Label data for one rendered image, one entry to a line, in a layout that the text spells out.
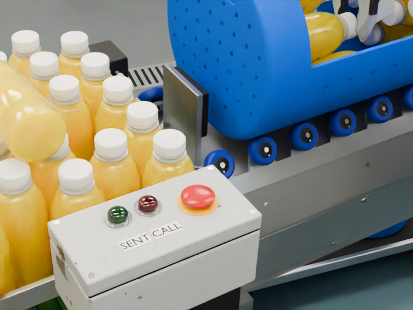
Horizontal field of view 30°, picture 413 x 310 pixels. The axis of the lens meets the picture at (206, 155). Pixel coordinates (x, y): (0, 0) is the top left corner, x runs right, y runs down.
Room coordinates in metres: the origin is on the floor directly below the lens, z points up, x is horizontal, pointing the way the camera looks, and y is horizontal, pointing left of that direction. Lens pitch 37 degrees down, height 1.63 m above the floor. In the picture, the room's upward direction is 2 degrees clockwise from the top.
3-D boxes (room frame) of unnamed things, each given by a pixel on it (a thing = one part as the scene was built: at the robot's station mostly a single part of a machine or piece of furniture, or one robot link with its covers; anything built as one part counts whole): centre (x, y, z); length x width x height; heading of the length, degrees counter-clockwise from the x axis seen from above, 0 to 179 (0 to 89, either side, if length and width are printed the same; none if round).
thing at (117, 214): (0.59, 0.09, 1.11); 0.02 x 0.02 x 0.01
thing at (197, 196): (0.62, 0.01, 1.11); 0.04 x 0.04 x 0.01
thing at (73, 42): (0.98, 0.20, 1.08); 0.04 x 0.04 x 0.02
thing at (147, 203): (0.61, 0.06, 1.11); 0.02 x 0.02 x 0.01
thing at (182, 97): (0.95, 0.03, 0.99); 0.10 x 0.02 x 0.12; 33
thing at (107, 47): (1.09, 0.18, 0.95); 0.10 x 0.07 x 0.10; 33
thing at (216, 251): (0.59, 0.05, 1.05); 0.20 x 0.10 x 0.10; 123
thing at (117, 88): (0.86, 0.12, 1.08); 0.04 x 0.04 x 0.02
